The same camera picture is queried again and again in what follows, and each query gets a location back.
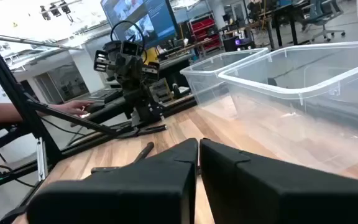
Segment large blue screen monitor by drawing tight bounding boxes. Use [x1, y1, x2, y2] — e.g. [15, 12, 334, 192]
[100, 0, 180, 50]

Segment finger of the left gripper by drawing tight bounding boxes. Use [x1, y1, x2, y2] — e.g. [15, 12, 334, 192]
[93, 49, 110, 72]
[141, 61, 161, 83]

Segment clear plastic bin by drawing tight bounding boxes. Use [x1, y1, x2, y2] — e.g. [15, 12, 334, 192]
[218, 39, 358, 181]
[180, 47, 270, 122]

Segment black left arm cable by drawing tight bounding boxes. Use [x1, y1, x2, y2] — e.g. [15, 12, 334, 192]
[109, 20, 148, 65]

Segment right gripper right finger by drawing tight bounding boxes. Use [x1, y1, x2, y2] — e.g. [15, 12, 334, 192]
[199, 138, 358, 224]

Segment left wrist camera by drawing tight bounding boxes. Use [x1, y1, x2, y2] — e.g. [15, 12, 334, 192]
[121, 40, 140, 57]

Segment black workshop table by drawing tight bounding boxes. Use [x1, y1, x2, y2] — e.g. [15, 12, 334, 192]
[258, 2, 312, 50]

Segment silver metal bar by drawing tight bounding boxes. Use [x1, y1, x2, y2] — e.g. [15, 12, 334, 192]
[0, 32, 84, 52]

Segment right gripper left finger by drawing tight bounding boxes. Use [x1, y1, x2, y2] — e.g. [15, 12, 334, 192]
[25, 138, 199, 224]

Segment red storage bin rack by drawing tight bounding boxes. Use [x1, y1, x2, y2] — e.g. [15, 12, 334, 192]
[187, 14, 224, 54]

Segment person's hand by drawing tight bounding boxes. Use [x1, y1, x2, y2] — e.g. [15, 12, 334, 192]
[47, 99, 96, 118]

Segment black ceiling spotlight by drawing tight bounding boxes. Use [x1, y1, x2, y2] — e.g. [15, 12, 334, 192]
[59, 0, 74, 15]
[39, 5, 52, 21]
[48, 2, 62, 18]

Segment grey office chair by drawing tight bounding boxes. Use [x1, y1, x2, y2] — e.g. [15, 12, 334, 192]
[301, 0, 347, 43]

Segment black computer with purple light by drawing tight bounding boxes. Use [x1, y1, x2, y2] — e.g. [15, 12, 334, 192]
[222, 30, 256, 52]

